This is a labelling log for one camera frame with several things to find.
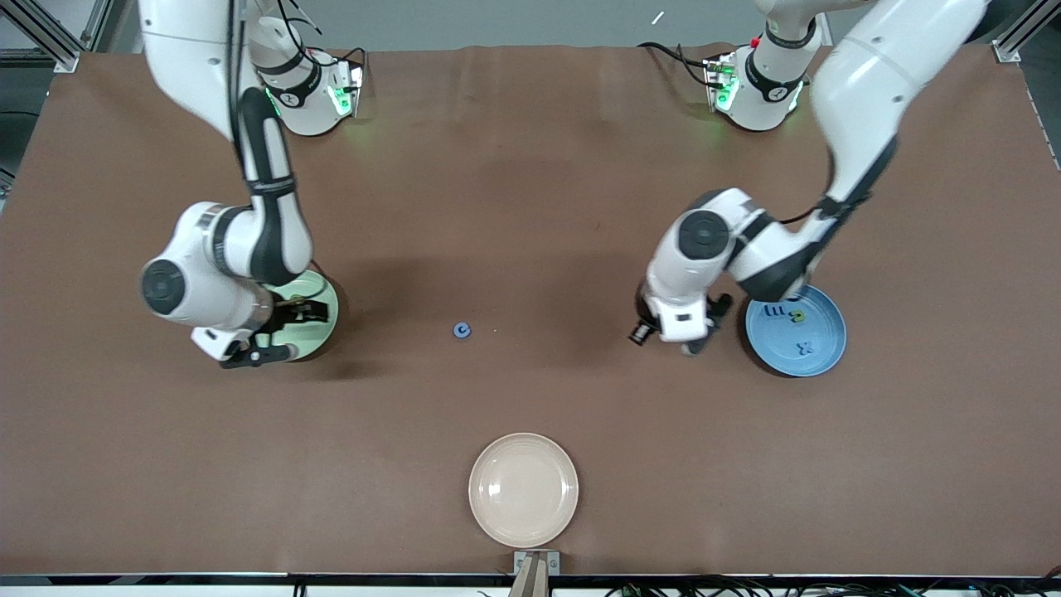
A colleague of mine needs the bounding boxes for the light green plate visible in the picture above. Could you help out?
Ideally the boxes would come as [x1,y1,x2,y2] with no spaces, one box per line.
[264,269,341,362]

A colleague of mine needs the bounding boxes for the beige camera mount arm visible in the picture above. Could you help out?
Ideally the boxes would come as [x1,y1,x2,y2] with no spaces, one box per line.
[507,554,550,597]

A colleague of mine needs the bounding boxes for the beige plate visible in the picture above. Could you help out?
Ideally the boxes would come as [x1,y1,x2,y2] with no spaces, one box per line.
[468,432,579,549]

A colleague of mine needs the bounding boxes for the black left base cable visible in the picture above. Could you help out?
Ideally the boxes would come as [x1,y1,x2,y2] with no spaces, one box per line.
[637,41,715,88]

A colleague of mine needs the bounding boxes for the aluminium frame post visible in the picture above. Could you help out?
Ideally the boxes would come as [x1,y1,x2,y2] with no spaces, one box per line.
[991,0,1061,64]
[0,0,113,72]

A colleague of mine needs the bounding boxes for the black base cable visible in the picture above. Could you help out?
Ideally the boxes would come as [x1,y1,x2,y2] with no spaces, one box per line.
[637,41,715,88]
[278,0,370,80]

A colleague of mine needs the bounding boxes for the black right base cable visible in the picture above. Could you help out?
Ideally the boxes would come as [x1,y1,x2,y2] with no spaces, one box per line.
[278,0,370,80]

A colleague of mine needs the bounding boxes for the black table edge rail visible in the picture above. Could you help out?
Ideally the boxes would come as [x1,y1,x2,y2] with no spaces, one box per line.
[0,572,1061,588]

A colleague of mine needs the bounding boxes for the black cable bundle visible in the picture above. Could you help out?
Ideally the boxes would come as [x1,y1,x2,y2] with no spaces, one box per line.
[605,576,1061,597]

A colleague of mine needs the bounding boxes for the brown table cover sheet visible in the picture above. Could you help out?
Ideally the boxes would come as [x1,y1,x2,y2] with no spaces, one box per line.
[0,43,1061,577]

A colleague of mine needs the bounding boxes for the blue plate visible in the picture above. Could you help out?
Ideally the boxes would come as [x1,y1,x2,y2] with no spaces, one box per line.
[744,284,848,379]

